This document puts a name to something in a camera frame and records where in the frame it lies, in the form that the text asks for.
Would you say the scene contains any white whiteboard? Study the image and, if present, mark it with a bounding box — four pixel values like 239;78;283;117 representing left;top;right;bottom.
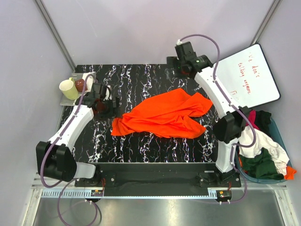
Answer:
216;44;281;108

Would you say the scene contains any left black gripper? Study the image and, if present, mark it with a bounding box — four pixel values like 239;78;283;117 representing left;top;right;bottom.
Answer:
96;97;123;121

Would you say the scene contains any black t shirt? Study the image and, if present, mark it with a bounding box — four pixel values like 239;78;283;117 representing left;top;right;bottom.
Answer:
255;110;271;135

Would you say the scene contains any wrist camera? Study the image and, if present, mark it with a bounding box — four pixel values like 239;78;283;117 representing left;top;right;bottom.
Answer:
90;83;112;100
175;41;197;61

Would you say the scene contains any dark red cube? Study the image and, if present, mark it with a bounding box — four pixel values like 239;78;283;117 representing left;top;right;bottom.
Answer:
75;79;87;93

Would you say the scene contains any magenta t shirt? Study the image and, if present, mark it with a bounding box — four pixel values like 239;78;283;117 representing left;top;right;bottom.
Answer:
248;110;259;130

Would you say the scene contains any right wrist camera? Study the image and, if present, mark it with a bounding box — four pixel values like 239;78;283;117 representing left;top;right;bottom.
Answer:
175;41;197;61

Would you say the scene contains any white t shirt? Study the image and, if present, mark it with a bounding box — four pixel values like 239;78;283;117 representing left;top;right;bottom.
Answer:
239;129;289;176

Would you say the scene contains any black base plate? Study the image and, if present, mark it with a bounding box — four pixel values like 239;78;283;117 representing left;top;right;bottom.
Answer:
75;162;241;199

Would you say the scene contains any cream yellow mug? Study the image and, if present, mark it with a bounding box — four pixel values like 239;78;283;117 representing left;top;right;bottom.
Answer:
59;77;79;100

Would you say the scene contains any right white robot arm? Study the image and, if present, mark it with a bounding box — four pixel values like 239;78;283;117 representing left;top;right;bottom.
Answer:
166;55;250;187

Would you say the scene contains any dark green t shirt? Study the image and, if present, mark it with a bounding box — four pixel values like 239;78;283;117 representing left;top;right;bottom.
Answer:
239;148;284;180

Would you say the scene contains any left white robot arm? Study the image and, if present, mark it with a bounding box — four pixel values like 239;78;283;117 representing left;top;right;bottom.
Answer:
36;95;121;188

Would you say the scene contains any grey booklet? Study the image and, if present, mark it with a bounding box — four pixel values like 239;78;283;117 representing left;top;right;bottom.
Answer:
59;73;96;106

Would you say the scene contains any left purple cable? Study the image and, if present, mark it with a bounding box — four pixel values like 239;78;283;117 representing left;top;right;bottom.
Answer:
40;74;102;226

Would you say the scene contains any orange t shirt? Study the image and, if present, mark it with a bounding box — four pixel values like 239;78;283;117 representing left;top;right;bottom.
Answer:
284;166;297;180
111;88;213;139

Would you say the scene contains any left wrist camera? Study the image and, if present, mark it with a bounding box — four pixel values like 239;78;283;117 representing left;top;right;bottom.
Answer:
90;83;112;100

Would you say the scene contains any teal laundry basket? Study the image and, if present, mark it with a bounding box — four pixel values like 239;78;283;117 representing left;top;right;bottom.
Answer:
235;118;296;184

